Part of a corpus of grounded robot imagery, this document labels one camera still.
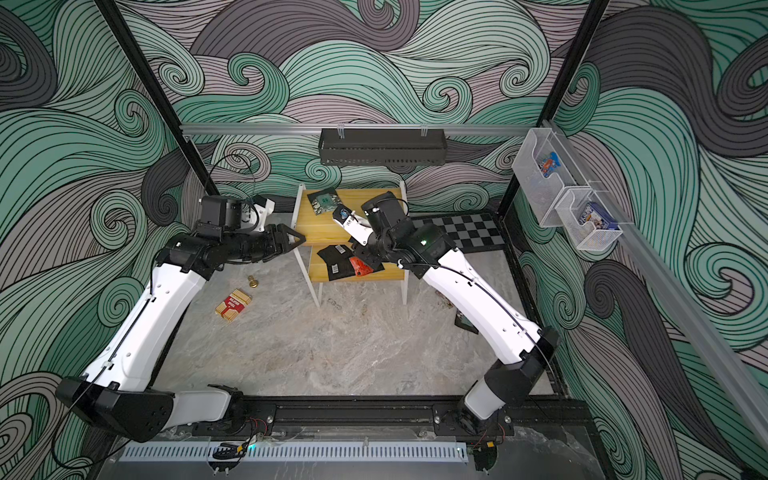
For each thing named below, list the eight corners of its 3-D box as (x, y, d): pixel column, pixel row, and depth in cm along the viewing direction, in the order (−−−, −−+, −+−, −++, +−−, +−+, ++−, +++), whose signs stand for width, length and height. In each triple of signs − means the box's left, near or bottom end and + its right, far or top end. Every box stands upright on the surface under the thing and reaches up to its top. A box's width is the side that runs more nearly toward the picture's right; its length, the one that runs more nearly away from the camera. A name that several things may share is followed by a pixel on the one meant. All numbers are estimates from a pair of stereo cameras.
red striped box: (217, 313, 94) (214, 310, 93) (239, 291, 100) (236, 287, 98) (231, 322, 92) (228, 319, 90) (252, 299, 98) (250, 296, 96)
